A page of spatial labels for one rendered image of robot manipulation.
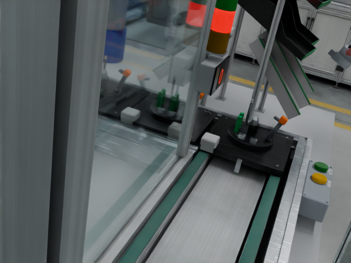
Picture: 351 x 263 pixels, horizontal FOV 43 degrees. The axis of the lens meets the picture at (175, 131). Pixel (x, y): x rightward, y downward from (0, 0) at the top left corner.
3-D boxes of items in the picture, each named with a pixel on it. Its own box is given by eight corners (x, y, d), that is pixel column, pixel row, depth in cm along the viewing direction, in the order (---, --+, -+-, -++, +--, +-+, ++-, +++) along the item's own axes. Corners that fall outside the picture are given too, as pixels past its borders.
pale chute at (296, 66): (303, 95, 170) (314, 91, 168) (293, 105, 160) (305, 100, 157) (269, 31, 169) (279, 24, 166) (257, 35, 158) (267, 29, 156)
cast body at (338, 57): (348, 68, 156) (362, 52, 152) (344, 70, 152) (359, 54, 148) (329, 52, 158) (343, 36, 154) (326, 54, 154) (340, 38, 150)
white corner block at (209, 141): (218, 148, 129) (220, 136, 127) (213, 155, 125) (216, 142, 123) (202, 143, 130) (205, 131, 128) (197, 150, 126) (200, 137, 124)
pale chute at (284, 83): (299, 108, 157) (311, 104, 155) (288, 119, 147) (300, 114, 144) (262, 38, 156) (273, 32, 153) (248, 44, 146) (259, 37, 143)
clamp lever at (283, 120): (272, 137, 131) (288, 118, 127) (271, 140, 129) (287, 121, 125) (262, 130, 131) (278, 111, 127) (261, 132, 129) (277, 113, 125)
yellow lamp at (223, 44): (228, 50, 107) (232, 31, 105) (222, 55, 103) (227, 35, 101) (208, 45, 109) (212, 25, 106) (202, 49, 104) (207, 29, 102)
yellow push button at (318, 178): (325, 181, 122) (327, 175, 121) (324, 188, 119) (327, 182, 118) (311, 176, 123) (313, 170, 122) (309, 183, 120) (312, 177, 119)
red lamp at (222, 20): (233, 30, 105) (237, 10, 103) (227, 34, 101) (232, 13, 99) (212, 25, 106) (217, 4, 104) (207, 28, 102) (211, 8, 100)
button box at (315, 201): (326, 184, 131) (333, 166, 129) (322, 223, 113) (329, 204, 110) (303, 176, 133) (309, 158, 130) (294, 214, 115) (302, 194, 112)
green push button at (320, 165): (327, 170, 128) (329, 164, 127) (326, 176, 125) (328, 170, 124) (313, 165, 129) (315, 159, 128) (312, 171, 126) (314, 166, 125)
